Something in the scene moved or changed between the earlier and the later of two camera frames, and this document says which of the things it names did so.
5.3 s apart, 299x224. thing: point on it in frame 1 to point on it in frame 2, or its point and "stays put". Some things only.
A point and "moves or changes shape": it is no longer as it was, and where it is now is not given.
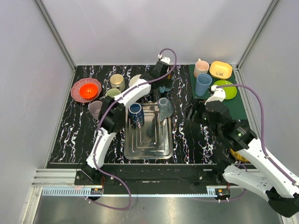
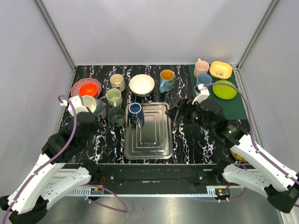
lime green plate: x=230 y=92 stays put
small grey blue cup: x=165 y=108 to x=99 y=107
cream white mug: x=117 y=81 stays put
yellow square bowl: x=220 y=70 stays put
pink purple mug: x=95 y=107 moves or changes shape
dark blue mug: x=136 y=115 stays put
